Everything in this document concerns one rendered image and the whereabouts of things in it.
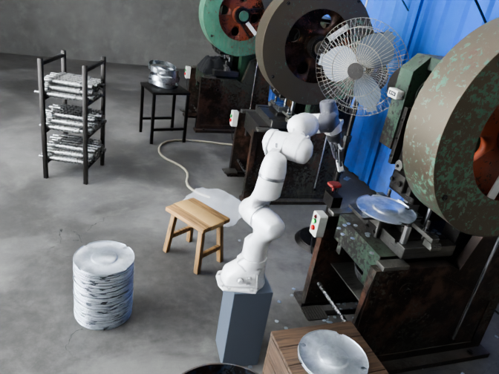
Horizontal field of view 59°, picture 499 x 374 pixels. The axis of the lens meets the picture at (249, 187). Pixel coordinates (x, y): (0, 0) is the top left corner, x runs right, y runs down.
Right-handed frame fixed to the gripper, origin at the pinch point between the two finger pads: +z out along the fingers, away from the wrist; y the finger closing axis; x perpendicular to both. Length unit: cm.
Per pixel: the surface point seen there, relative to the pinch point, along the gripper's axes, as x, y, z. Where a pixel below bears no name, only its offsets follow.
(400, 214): 10.4, 38.4, 14.0
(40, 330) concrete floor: -171, 11, 14
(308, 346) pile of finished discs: -57, 73, 28
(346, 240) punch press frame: -14.1, 25.2, 27.4
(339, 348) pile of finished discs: -45, 77, 33
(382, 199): 9.6, 23.4, 13.7
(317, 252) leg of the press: -27.1, 11.7, 40.3
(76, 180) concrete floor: -163, -156, 20
